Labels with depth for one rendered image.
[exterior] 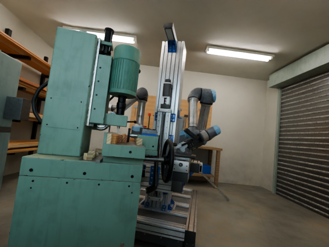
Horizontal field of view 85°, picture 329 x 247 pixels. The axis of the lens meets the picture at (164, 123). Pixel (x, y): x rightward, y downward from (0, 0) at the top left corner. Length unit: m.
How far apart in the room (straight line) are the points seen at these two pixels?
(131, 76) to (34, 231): 0.93
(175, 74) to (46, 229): 1.65
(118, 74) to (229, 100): 3.99
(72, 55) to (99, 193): 0.77
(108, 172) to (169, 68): 1.39
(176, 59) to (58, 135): 1.43
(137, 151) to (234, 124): 4.11
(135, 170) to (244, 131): 4.20
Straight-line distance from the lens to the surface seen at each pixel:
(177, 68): 2.04
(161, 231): 1.74
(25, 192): 1.11
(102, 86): 1.16
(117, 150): 0.91
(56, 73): 1.20
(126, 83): 1.14
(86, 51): 1.20
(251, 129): 5.06
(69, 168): 1.02
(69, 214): 1.08
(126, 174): 0.99
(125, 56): 1.19
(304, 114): 4.26
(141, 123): 1.95
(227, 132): 4.78
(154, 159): 1.19
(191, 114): 1.47
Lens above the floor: 0.96
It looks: 4 degrees up
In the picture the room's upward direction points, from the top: 6 degrees clockwise
